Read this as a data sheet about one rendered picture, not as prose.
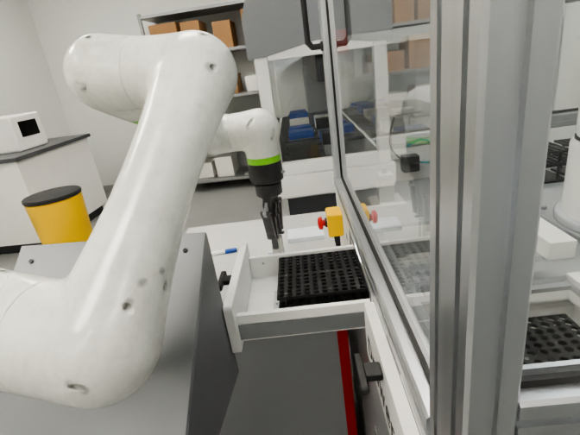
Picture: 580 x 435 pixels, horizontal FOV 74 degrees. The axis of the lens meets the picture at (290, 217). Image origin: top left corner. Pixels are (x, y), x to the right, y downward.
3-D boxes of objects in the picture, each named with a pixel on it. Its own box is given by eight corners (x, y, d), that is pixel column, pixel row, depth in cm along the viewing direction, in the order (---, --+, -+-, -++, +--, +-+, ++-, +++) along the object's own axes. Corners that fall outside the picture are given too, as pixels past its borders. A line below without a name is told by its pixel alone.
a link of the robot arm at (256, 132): (271, 109, 95) (280, 104, 105) (223, 114, 98) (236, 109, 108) (279, 164, 100) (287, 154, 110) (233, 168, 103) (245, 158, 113)
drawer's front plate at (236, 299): (233, 355, 77) (222, 308, 73) (248, 279, 104) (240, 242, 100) (242, 354, 77) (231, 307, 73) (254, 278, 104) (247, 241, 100)
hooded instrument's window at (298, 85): (270, 176, 163) (252, 61, 147) (280, 118, 329) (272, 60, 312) (548, 140, 158) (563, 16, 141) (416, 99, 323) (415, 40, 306)
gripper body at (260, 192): (260, 177, 113) (265, 206, 117) (249, 186, 106) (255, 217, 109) (284, 175, 111) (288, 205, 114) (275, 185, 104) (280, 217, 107)
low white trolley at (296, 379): (194, 503, 132) (131, 320, 104) (223, 369, 190) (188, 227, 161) (366, 488, 129) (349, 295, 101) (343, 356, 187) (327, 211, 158)
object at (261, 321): (241, 342, 78) (236, 317, 76) (253, 276, 102) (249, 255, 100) (442, 320, 76) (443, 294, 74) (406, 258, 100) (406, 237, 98)
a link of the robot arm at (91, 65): (113, 98, 57) (120, 15, 57) (40, 98, 60) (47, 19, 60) (176, 129, 74) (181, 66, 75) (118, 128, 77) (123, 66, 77)
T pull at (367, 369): (362, 397, 54) (361, 389, 53) (353, 358, 61) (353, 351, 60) (387, 394, 54) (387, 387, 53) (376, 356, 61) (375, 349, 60)
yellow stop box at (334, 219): (327, 238, 116) (324, 216, 113) (324, 228, 123) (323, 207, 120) (343, 236, 116) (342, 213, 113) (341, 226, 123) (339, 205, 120)
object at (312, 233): (288, 243, 135) (287, 239, 134) (287, 233, 143) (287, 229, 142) (324, 238, 134) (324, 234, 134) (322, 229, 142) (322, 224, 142)
